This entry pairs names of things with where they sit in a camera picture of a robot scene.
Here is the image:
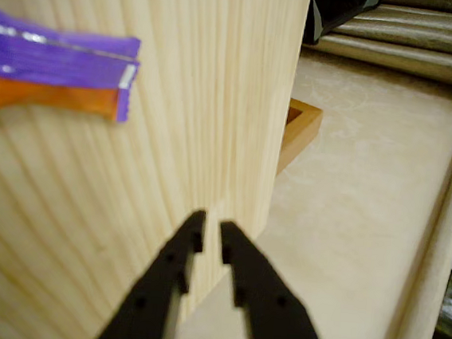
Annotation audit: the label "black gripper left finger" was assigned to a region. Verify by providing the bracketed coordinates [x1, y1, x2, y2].
[91, 199, 208, 339]

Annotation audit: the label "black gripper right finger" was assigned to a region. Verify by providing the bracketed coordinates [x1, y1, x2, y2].
[208, 218, 346, 339]

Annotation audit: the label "purple orange candy bar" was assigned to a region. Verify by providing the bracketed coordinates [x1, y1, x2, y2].
[0, 6, 145, 126]

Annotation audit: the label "shiny black object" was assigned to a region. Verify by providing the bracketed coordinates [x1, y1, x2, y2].
[303, 0, 384, 53]

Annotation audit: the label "light brown wooden frame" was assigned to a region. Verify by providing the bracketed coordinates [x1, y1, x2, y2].
[276, 97, 324, 179]

